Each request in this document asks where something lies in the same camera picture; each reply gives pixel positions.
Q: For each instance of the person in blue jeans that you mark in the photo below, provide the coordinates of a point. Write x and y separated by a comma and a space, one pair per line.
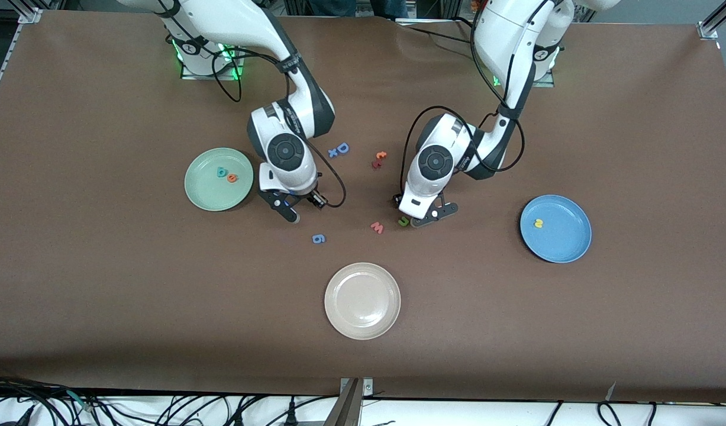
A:
357, 6

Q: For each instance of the blue plate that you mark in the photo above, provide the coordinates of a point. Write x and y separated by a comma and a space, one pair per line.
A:
561, 236

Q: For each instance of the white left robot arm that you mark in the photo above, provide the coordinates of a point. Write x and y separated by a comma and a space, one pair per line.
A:
510, 35

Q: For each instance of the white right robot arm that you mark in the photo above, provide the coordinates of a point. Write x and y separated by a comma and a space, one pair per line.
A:
238, 23

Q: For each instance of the brown table cover sheet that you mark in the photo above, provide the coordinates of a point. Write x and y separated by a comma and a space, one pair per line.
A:
102, 296

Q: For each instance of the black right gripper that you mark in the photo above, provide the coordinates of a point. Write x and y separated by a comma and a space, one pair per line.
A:
309, 196

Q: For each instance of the aluminium profile post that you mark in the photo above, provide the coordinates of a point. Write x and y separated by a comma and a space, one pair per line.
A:
348, 408

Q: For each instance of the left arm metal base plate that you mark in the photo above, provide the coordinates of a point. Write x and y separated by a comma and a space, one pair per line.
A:
546, 83

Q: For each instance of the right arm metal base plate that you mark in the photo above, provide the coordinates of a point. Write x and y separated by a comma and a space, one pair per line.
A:
188, 74

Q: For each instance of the aluminium frame corner with rail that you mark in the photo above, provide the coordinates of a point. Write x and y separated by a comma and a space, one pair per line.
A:
28, 13

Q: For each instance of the light green plate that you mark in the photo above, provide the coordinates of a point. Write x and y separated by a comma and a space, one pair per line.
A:
212, 192

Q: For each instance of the pink foam letter w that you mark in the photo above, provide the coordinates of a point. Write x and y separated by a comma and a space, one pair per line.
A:
377, 227

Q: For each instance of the blue foam capital D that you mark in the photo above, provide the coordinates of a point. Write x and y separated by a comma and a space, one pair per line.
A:
342, 148

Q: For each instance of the beige plate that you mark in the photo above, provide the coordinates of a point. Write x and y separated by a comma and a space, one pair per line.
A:
362, 301

